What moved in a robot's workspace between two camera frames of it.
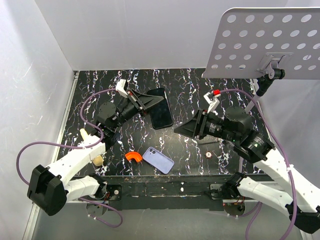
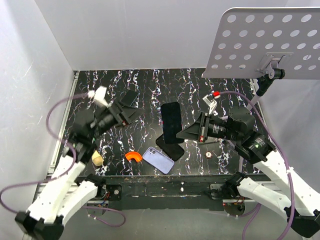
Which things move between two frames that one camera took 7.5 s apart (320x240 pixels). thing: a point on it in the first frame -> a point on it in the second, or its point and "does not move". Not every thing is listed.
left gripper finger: [144, 100] -> [131, 113]
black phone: [160, 114] -> [171, 122]
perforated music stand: [265, 43] does not move
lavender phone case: [158, 160] does not move
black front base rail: [142, 192] does not move
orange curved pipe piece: [134, 155] does not move
